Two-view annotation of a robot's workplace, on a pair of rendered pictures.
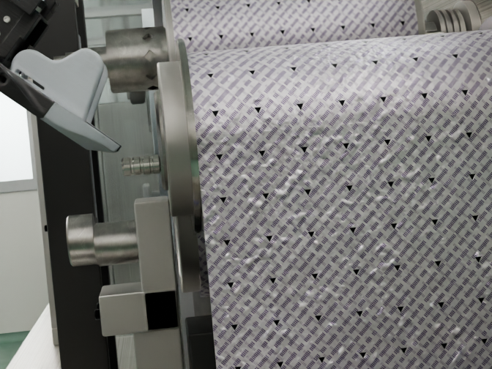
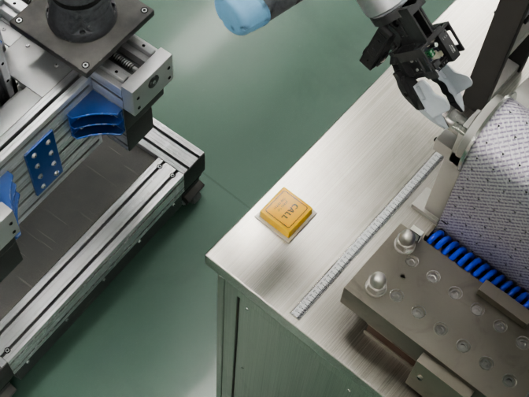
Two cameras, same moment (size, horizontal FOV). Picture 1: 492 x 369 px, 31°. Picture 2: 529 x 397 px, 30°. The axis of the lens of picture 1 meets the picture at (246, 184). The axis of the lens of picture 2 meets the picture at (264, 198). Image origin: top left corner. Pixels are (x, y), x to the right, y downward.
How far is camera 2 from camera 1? 1.31 m
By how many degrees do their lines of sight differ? 66
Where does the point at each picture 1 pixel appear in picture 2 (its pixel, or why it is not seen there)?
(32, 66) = (424, 89)
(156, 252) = not seen: hidden behind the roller
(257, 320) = (464, 211)
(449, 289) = not seen: outside the picture
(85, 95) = (438, 112)
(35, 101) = (417, 104)
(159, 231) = not seen: hidden behind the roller
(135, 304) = (447, 150)
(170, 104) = (465, 140)
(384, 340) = (504, 250)
